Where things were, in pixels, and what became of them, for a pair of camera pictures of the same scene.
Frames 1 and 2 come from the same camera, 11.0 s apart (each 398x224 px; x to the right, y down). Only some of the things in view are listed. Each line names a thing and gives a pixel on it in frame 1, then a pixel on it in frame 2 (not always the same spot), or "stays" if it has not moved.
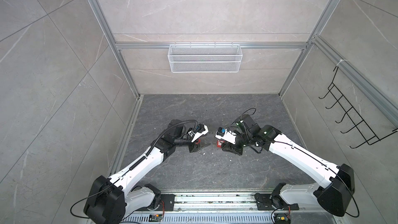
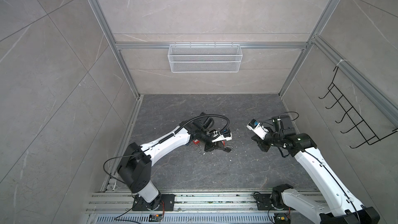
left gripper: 195,147 -> 215,145
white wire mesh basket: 203,58 stays
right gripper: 231,148 -> 260,141
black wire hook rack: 357,122 stays
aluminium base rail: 217,203 stays
